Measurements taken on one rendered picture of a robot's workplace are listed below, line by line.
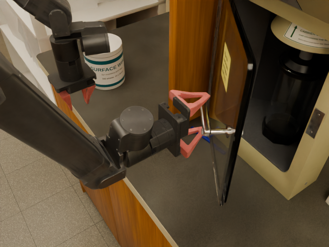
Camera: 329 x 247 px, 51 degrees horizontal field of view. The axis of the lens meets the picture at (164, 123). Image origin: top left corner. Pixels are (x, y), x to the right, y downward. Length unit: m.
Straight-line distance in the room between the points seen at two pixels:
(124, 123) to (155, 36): 0.96
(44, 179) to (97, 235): 0.51
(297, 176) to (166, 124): 0.36
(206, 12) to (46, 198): 1.54
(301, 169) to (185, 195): 0.29
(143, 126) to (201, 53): 0.42
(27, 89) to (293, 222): 0.71
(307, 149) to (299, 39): 0.23
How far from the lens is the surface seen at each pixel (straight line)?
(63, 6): 0.76
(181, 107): 0.63
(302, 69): 0.80
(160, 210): 0.87
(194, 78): 0.97
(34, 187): 2.19
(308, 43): 0.73
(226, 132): 0.68
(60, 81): 0.85
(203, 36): 0.91
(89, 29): 0.79
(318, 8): 0.59
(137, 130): 0.55
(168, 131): 0.65
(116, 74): 1.17
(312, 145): 0.78
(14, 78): 0.36
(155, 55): 1.36
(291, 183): 0.89
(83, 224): 1.98
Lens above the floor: 1.68
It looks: 44 degrees down
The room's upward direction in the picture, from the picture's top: straight up
